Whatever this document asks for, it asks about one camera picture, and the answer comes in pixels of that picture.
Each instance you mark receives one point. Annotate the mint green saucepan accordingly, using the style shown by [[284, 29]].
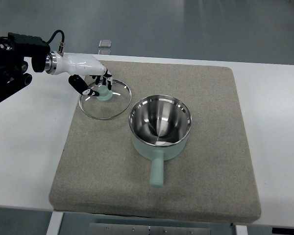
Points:
[[160, 126]]

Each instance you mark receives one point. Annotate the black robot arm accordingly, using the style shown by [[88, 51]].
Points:
[[14, 48]]

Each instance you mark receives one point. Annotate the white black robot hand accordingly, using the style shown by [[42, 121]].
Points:
[[78, 65]]

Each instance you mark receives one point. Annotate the beige felt mat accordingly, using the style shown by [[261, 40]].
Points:
[[210, 180]]

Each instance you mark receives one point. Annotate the small metal floor plate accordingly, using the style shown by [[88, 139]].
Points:
[[105, 43]]

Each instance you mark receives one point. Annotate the glass lid with green knob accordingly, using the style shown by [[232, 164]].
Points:
[[109, 104]]

